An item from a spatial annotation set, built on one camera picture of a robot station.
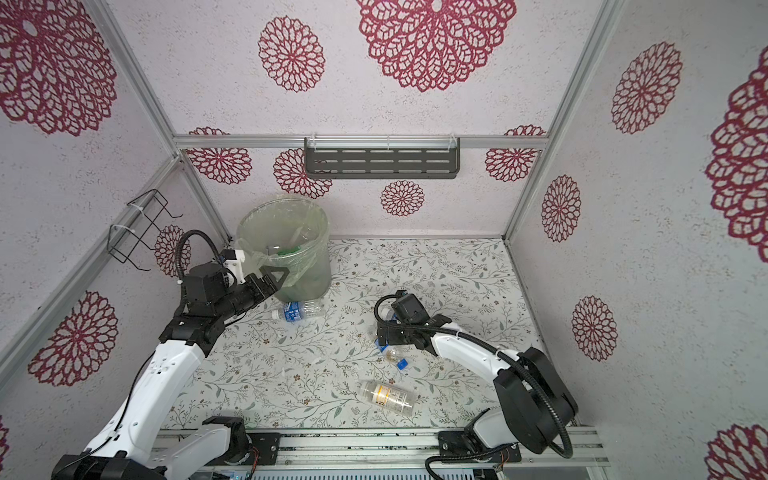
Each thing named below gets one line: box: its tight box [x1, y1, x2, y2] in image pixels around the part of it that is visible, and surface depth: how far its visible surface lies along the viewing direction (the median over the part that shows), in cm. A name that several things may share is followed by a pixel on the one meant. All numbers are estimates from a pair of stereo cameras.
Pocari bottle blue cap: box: [375, 338, 409, 370], surface depth 89 cm
